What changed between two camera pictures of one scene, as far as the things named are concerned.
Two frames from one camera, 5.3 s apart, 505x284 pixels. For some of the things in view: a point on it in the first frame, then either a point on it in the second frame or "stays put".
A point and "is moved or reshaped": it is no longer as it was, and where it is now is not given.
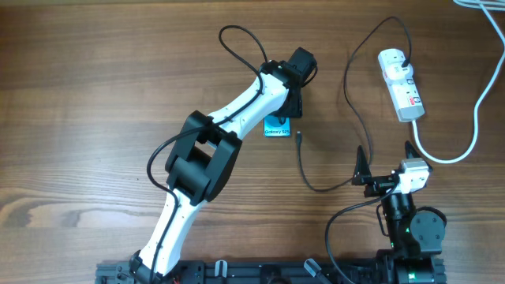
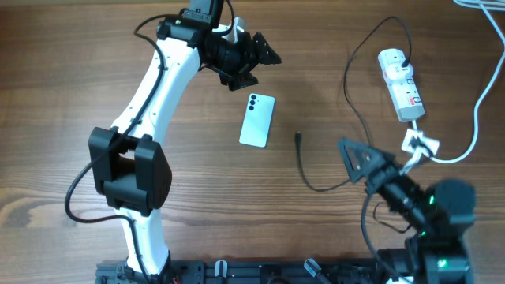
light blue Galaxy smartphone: (273, 127) is moved or reshaped
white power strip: (405, 98) stays put
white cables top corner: (485, 5) stays put
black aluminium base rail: (276, 271) stays put
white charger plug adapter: (395, 72) stays put
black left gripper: (295, 108) to (248, 58)
